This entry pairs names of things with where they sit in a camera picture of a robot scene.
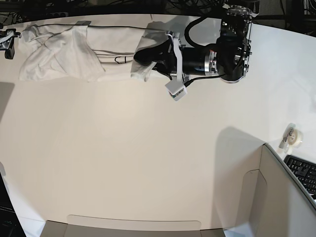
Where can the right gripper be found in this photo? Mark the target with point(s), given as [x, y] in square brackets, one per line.
[7, 38]

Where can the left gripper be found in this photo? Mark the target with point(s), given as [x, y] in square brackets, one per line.
[167, 55]

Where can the white printed t-shirt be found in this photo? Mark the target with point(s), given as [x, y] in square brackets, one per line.
[87, 53]

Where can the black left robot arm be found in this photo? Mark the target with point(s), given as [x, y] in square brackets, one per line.
[225, 59]

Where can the clear tape dispenser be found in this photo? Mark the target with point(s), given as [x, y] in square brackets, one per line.
[292, 137]

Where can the black computer keyboard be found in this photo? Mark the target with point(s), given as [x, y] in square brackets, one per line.
[305, 171]

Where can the grey right partition panel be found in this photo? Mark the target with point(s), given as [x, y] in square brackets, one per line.
[273, 202]

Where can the grey partition panel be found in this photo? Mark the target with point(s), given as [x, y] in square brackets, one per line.
[83, 226]
[273, 202]

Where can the grey front partition panel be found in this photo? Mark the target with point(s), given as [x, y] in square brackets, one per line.
[83, 226]

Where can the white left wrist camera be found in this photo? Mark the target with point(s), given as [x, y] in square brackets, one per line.
[176, 89]

